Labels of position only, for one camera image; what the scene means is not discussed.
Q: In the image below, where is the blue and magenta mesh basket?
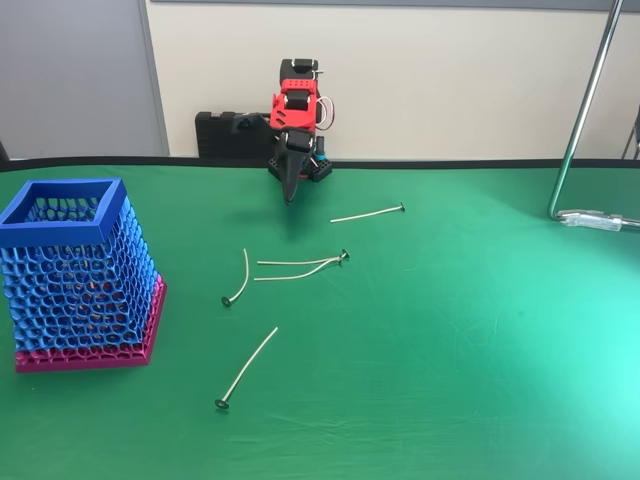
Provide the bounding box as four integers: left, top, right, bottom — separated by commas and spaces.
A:
0, 178, 169, 375

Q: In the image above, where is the black plastic tool case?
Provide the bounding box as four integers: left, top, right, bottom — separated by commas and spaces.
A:
194, 110, 279, 162

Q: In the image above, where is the green cloth with black rim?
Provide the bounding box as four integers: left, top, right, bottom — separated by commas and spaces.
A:
0, 157, 640, 480

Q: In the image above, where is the chrome metal stand tube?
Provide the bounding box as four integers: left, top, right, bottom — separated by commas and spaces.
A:
546, 0, 640, 227

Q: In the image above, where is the black gripper camera mount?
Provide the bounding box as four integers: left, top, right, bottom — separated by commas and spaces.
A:
231, 113, 272, 137

